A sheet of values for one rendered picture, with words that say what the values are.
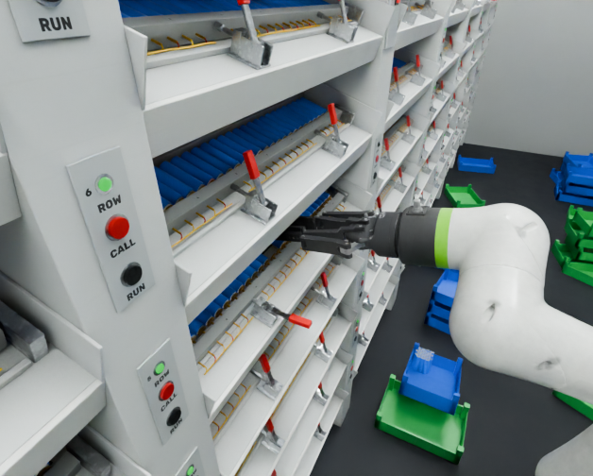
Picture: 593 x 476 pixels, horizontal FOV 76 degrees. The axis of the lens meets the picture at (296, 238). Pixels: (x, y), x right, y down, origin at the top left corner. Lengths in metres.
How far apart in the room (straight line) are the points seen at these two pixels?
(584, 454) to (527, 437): 0.77
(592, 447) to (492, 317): 0.56
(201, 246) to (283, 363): 0.42
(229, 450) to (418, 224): 0.47
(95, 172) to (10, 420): 0.19
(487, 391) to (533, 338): 1.35
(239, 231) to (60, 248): 0.25
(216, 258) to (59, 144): 0.23
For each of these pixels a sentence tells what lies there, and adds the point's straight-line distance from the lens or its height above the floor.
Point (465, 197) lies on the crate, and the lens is 3.32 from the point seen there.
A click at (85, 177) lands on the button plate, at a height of 1.28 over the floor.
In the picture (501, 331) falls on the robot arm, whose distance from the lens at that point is 0.50.
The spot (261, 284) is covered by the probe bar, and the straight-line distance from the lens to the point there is 0.64.
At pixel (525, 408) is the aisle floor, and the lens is 1.87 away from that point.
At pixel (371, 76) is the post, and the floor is 1.23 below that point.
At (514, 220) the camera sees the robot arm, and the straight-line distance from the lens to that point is 0.57.
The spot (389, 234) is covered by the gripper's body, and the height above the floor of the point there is 1.06.
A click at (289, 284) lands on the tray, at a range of 0.69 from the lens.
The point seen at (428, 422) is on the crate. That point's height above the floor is 0.00.
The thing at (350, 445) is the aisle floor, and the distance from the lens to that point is 1.58.
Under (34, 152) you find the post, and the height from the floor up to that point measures 1.30.
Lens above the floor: 1.37
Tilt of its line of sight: 33 degrees down
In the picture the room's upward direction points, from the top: straight up
